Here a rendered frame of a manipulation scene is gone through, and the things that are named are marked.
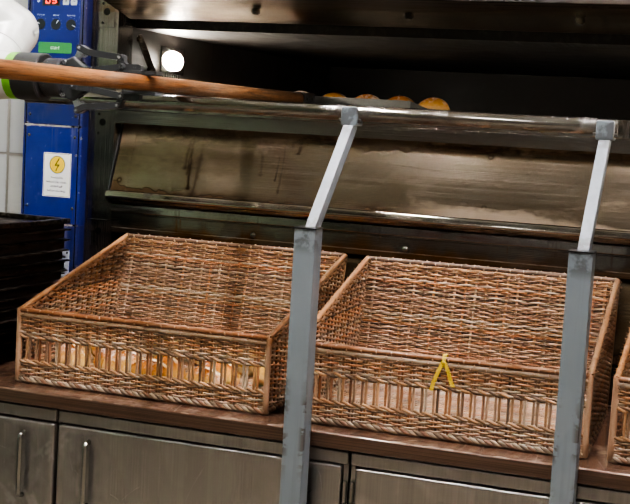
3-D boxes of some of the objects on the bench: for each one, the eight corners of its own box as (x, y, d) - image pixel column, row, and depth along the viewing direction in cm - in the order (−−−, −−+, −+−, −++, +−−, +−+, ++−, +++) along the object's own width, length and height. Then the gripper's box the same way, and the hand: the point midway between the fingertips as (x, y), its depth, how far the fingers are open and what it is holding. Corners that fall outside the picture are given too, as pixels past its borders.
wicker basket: (356, 376, 281) (363, 253, 278) (613, 407, 263) (624, 277, 261) (284, 421, 234) (292, 274, 232) (590, 462, 217) (603, 304, 215)
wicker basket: (120, 346, 300) (124, 231, 297) (344, 373, 282) (352, 252, 280) (8, 382, 254) (13, 246, 251) (269, 417, 237) (277, 272, 234)
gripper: (59, 37, 245) (170, 42, 238) (55, 119, 247) (165, 126, 240) (39, 33, 238) (152, 39, 231) (35, 118, 240) (148, 126, 233)
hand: (142, 82), depth 236 cm, fingers closed on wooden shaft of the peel, 3 cm apart
